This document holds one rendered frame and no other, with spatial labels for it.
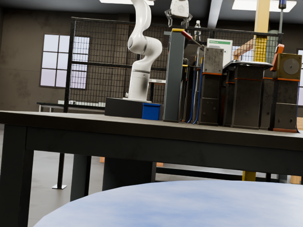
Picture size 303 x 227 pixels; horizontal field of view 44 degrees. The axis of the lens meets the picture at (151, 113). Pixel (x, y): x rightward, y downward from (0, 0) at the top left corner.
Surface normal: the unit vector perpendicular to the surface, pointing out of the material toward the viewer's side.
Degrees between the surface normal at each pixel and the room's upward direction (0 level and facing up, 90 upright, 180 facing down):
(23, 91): 90
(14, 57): 90
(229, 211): 0
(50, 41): 90
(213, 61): 90
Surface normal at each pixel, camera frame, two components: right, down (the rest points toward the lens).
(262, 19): -0.02, 0.00
